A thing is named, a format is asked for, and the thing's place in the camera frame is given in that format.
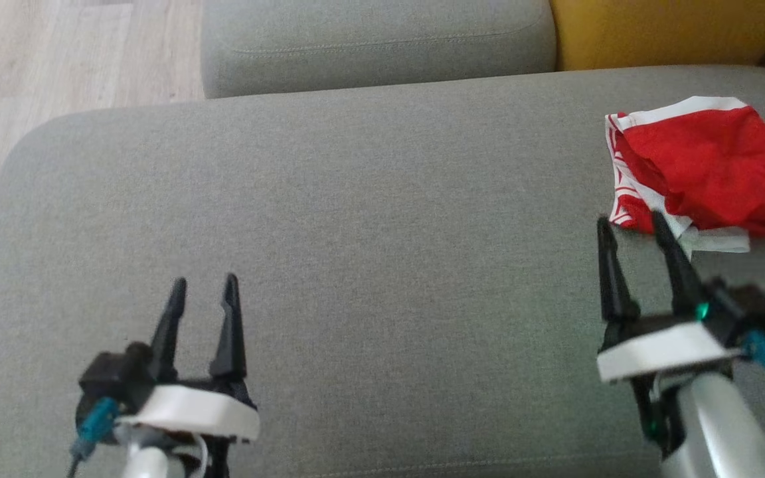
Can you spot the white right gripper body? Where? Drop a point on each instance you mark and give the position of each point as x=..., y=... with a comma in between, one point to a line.
x=661, y=348

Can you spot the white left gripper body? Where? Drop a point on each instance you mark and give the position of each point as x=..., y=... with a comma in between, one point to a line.
x=196, y=408

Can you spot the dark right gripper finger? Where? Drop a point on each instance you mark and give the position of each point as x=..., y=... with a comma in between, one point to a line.
x=615, y=285
x=681, y=279

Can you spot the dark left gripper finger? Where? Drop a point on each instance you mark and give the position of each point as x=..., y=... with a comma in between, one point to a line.
x=167, y=338
x=230, y=338

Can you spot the red white basketball jersey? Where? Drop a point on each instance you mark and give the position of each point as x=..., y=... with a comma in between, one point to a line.
x=721, y=240

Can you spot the red white-striped shorts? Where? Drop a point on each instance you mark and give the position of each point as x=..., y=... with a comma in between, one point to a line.
x=714, y=166

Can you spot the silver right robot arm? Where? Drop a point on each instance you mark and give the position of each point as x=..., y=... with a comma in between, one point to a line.
x=721, y=431

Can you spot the yellow grey sofa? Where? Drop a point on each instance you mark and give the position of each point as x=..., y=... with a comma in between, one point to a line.
x=389, y=232

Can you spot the yellow sofa backrest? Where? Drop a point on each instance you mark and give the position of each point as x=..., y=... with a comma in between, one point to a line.
x=661, y=33

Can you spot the grey sofa back cushion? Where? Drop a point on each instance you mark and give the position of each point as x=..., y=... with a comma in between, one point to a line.
x=376, y=43

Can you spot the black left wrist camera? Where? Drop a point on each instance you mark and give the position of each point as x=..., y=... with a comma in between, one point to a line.
x=113, y=372

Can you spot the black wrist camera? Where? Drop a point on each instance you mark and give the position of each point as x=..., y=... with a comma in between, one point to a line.
x=744, y=312
x=113, y=372

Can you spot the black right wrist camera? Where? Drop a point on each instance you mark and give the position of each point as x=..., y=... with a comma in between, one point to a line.
x=744, y=312

